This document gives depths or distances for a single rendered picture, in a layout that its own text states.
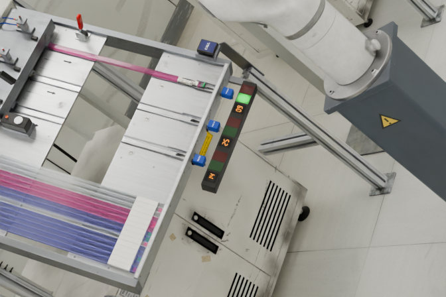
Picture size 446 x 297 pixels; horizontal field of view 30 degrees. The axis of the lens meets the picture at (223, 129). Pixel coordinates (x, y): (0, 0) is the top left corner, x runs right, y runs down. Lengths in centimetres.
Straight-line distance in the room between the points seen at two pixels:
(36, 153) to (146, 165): 31
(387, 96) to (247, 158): 97
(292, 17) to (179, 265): 105
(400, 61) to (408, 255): 80
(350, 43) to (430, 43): 124
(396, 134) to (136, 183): 70
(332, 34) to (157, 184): 67
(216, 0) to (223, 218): 110
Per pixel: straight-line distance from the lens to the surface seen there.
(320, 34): 179
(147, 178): 221
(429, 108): 193
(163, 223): 214
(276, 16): 174
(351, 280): 264
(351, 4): 326
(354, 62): 184
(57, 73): 244
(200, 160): 220
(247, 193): 273
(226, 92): 229
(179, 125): 227
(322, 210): 291
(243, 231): 270
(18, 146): 235
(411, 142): 198
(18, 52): 244
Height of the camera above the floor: 170
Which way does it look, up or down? 27 degrees down
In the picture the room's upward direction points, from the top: 53 degrees counter-clockwise
